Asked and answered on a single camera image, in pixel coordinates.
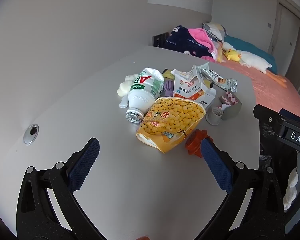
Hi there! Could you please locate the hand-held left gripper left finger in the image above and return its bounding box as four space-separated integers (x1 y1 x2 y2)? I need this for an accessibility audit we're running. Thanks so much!
16 137 100 240

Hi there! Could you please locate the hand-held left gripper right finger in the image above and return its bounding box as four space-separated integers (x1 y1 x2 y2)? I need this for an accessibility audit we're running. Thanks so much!
197 138 287 240

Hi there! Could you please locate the orange plastic cap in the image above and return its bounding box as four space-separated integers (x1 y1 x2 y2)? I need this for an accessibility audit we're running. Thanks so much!
184 129 213 158

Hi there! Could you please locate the yellow soybean print bag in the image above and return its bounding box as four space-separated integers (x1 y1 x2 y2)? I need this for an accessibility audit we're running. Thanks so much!
136 97 206 154

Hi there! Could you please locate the white cardboard carton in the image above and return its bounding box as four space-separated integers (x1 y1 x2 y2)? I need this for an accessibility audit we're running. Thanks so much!
170 65 217 110

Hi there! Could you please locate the white plastic drink bottle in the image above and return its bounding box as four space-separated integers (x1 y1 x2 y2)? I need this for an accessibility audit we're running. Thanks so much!
126 67 165 124

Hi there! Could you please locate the bed with pink sheet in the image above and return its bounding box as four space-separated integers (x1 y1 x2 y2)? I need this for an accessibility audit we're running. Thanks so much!
216 60 300 123

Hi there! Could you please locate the grey plastic spout cap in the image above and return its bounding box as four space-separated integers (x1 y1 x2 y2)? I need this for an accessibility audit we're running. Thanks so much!
206 107 224 125

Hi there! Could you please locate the pink patterned grey pouch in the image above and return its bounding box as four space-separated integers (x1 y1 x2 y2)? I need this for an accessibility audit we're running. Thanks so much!
219 90 242 120

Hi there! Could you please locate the silver desk grommet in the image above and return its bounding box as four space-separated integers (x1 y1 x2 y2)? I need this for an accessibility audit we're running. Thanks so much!
23 124 39 145

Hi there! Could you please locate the white goose plush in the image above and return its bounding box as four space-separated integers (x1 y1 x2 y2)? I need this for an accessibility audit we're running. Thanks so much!
222 41 288 88

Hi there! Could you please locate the silver snack wrapper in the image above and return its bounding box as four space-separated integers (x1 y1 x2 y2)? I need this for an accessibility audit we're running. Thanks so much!
196 62 238 92

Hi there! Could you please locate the crumpled white tissue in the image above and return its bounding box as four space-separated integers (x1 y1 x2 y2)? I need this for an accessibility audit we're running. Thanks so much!
116 74 140 108

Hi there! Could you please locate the teal pillow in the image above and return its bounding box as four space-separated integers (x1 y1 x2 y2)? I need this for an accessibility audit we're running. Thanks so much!
224 35 277 72

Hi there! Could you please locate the purple plastic wrapper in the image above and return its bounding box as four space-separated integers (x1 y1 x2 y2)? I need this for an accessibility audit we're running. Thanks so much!
163 79 175 97

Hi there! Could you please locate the yellow duck plush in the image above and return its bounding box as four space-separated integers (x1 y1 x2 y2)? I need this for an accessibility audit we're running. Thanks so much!
224 49 241 62

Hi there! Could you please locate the pink white printed blanket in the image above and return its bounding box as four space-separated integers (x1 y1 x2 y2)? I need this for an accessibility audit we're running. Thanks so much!
210 39 224 63

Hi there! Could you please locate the white wardrobe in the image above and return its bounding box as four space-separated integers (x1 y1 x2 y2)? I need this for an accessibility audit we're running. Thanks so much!
269 1 300 55

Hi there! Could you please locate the patchwork pillow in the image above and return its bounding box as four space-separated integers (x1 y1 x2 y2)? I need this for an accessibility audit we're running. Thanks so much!
202 22 228 42

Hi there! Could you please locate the pink fleece garment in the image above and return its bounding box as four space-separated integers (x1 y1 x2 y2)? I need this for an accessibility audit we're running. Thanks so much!
189 28 215 53

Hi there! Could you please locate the navy printed pajama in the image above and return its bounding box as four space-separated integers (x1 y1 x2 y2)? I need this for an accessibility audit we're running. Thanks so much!
163 26 214 60

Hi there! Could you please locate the dark wall socket panel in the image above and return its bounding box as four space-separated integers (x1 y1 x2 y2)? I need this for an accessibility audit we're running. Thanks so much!
152 32 168 47

